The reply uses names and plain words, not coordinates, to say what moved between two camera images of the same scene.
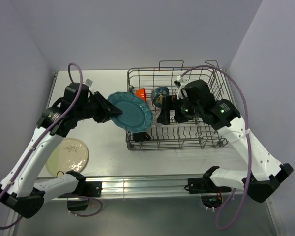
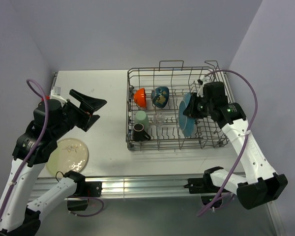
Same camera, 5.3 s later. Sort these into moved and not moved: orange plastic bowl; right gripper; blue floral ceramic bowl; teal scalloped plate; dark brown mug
Moved: teal scalloped plate; right gripper
Not moved: dark brown mug; orange plastic bowl; blue floral ceramic bowl
